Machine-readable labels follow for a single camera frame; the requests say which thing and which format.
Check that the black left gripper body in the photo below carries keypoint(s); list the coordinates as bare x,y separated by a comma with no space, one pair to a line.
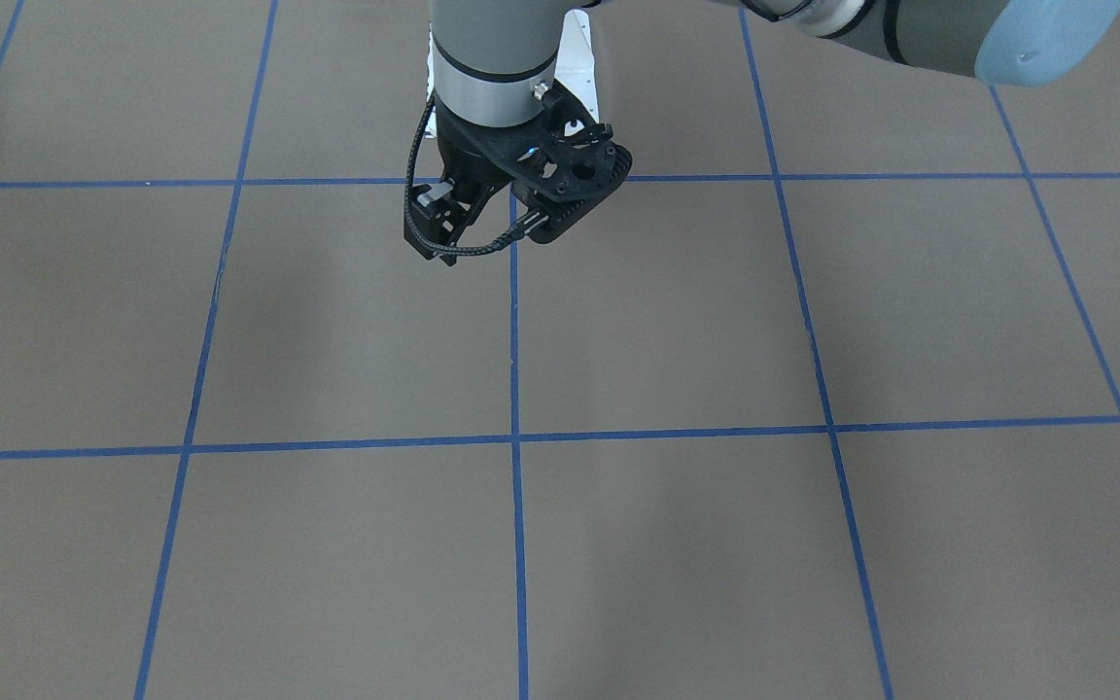
469,156

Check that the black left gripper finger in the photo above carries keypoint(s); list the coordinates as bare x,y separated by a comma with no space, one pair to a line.
438,215

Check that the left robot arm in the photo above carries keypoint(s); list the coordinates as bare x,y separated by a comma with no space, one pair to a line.
1015,43

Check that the brown table mat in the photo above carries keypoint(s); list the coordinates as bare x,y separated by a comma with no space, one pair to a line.
824,403

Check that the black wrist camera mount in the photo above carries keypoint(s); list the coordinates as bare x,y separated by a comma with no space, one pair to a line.
561,164

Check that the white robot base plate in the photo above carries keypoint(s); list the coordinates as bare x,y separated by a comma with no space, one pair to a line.
575,68

